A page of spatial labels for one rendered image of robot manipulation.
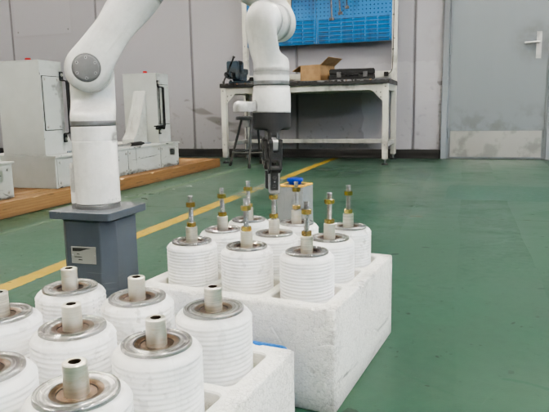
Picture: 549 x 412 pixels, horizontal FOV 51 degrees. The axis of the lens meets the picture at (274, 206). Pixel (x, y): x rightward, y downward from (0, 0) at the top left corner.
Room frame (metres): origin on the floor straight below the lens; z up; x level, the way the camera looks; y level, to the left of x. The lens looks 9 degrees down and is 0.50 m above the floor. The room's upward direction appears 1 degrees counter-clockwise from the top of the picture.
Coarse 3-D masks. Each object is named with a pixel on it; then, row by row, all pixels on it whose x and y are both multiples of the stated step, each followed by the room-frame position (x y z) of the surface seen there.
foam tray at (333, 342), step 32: (384, 256) 1.22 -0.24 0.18; (160, 288) 1.02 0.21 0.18; (192, 288) 1.01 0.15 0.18; (352, 288) 1.00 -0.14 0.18; (384, 288) 1.17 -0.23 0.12; (256, 320) 0.94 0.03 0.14; (288, 320) 0.91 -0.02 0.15; (320, 320) 0.89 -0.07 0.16; (352, 320) 0.97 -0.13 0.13; (384, 320) 1.17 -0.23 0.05; (320, 352) 0.89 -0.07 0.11; (352, 352) 0.97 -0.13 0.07; (320, 384) 0.89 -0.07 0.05; (352, 384) 0.97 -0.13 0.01
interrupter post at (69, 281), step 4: (64, 268) 0.79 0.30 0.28; (68, 268) 0.80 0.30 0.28; (72, 268) 0.79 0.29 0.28; (76, 268) 0.79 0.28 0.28; (60, 272) 0.79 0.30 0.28; (64, 272) 0.78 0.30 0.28; (68, 272) 0.78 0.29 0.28; (72, 272) 0.79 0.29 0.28; (76, 272) 0.79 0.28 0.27; (64, 276) 0.78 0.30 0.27; (68, 276) 0.78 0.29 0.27; (72, 276) 0.79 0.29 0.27; (76, 276) 0.79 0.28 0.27; (64, 280) 0.78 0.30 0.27; (68, 280) 0.78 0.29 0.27; (72, 280) 0.79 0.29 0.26; (76, 280) 0.79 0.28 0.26; (64, 284) 0.78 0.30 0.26; (68, 284) 0.78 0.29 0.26; (72, 284) 0.79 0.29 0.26; (76, 284) 0.79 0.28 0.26; (64, 288) 0.78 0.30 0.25; (68, 288) 0.78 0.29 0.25; (72, 288) 0.78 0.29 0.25; (76, 288) 0.79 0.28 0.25
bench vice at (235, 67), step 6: (234, 60) 5.52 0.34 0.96; (228, 66) 5.54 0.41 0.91; (234, 66) 5.51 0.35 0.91; (240, 66) 5.60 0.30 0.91; (228, 72) 5.42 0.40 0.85; (234, 72) 5.51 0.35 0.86; (240, 72) 5.61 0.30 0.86; (246, 72) 5.72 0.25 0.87; (228, 78) 5.55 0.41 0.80; (234, 78) 5.54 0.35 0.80; (240, 78) 5.61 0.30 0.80; (246, 78) 5.70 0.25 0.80
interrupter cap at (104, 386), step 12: (96, 372) 0.51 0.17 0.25; (48, 384) 0.49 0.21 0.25; (60, 384) 0.49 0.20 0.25; (96, 384) 0.49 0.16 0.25; (108, 384) 0.49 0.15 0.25; (120, 384) 0.49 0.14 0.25; (36, 396) 0.47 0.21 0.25; (48, 396) 0.47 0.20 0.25; (60, 396) 0.47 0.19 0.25; (84, 396) 0.47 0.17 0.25; (96, 396) 0.47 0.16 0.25; (108, 396) 0.46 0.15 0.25; (36, 408) 0.45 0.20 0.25; (48, 408) 0.45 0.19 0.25; (60, 408) 0.45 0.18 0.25; (72, 408) 0.45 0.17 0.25; (84, 408) 0.45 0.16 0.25; (96, 408) 0.45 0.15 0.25
